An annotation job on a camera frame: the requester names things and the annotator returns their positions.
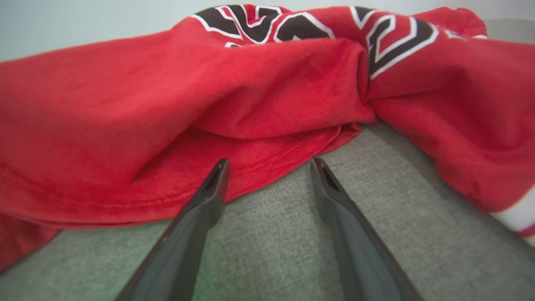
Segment grey fabric sofa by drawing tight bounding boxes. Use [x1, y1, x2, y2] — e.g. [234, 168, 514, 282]
[0, 19, 535, 301]

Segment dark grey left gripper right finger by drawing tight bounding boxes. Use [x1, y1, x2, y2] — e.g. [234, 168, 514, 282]
[311, 158, 425, 301]

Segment red jersey with black lettering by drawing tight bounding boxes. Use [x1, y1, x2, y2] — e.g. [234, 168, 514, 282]
[0, 3, 535, 272]

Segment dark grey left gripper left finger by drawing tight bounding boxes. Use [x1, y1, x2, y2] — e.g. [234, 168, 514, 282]
[116, 158, 231, 301]

